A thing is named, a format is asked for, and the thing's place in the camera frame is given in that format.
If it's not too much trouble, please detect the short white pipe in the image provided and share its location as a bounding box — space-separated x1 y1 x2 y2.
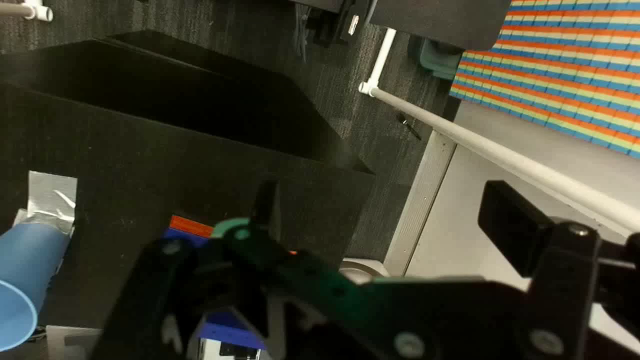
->
362 26 400 92

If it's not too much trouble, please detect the colourful striped mat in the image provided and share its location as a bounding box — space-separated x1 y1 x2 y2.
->
449 0 640 159

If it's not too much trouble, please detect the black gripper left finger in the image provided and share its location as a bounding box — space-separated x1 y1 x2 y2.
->
89 178 531 360

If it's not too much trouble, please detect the dark grey box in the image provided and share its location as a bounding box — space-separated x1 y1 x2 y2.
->
369 0 515 52

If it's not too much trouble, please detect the blue plastic cup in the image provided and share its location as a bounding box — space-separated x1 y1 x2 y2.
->
0 217 72 354

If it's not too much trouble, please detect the blue toy block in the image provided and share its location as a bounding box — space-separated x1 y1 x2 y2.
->
162 228 211 250
199 307 270 356

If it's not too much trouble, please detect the white flat panel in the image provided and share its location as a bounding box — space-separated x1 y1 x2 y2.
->
385 97 640 278

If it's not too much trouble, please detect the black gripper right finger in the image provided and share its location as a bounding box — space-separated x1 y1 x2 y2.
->
479 178 640 360

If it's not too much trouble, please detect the green ring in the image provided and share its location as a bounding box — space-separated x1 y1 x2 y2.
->
211 215 252 241

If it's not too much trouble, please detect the black storage bin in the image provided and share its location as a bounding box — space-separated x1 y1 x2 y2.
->
0 28 338 162

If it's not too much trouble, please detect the teal plastic object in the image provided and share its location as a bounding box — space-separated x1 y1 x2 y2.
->
419 37 464 81

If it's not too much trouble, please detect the white pipe end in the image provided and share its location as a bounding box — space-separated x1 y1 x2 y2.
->
0 0 56 23

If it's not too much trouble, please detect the silver tape patch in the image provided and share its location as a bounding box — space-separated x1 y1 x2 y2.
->
12 167 80 232

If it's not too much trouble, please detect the long white pipe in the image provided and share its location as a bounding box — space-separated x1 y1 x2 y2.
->
358 80 640 233

